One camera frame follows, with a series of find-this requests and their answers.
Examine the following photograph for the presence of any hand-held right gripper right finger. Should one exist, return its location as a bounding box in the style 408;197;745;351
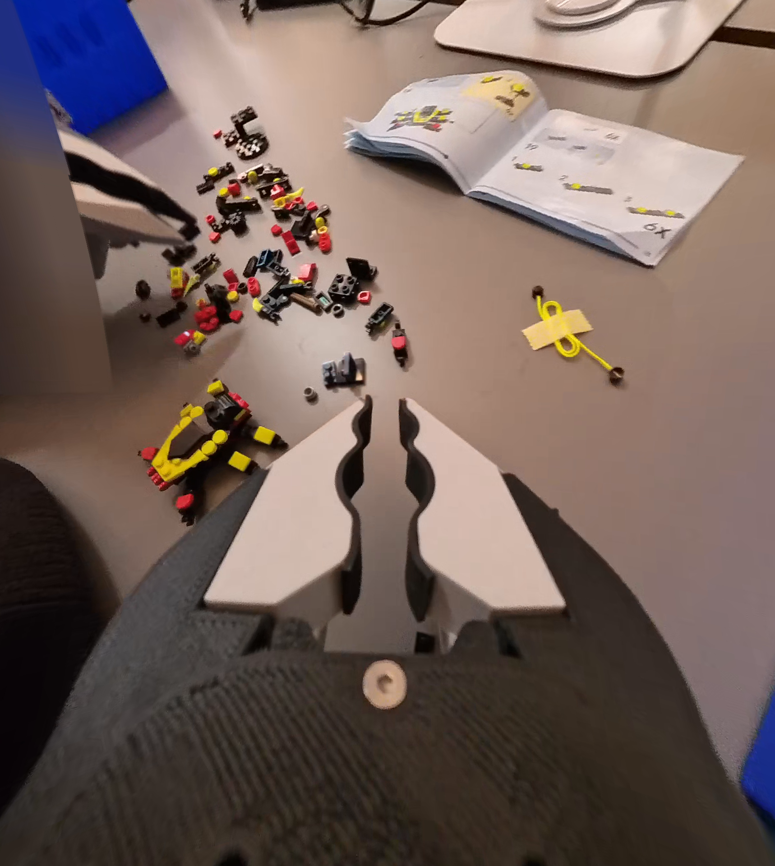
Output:
398;398;567;640

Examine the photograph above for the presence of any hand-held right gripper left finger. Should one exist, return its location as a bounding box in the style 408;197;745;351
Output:
202;396;374;642

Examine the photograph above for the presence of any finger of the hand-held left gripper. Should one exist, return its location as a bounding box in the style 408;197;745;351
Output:
56;127;200;240
73;181;189;248

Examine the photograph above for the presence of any yellow black red lego model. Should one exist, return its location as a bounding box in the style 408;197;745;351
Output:
138;379;289;526

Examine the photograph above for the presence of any pile of lego pieces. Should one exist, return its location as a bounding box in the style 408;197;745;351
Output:
134;159;382;357

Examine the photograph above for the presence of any black round lego stand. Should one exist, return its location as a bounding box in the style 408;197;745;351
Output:
221;106;271;162

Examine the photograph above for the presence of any lego instruction booklet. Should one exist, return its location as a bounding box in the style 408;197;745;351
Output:
344;69;746;267

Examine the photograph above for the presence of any blue plastic bin white label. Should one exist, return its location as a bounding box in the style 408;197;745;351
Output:
14;0;169;136

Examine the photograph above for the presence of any yellow tape strip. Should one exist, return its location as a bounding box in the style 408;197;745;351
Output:
521;309;593;352

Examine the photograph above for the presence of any black knit sweater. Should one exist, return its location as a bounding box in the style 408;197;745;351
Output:
0;452;122;843

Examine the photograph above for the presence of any silver monitor stand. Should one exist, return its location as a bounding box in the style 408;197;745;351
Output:
434;0;747;79

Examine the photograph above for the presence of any yellow elastic cord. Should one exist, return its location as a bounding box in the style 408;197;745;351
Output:
531;286;627;387

